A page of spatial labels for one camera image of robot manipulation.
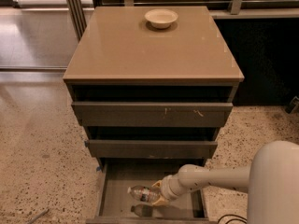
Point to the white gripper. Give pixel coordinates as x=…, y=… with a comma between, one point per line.
x=167, y=187

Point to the clear plastic water bottle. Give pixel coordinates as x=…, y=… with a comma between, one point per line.
x=144, y=194

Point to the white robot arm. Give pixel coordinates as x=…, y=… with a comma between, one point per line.
x=271, y=182

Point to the bottom open grey drawer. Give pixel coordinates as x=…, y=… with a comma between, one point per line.
x=116, y=206

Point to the middle grey drawer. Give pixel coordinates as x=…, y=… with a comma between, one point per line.
x=149, y=149

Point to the top grey drawer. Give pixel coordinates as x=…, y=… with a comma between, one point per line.
x=137, y=114

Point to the taupe drawer cabinet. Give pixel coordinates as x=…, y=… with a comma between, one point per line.
x=122, y=58

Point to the grey metal rod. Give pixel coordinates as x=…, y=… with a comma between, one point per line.
x=43, y=213

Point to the dark object on floor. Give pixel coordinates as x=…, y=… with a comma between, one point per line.
x=293, y=105

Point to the white bowl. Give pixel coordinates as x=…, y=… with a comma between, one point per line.
x=161, y=18

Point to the metal window frame post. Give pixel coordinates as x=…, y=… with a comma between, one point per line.
x=77, y=16

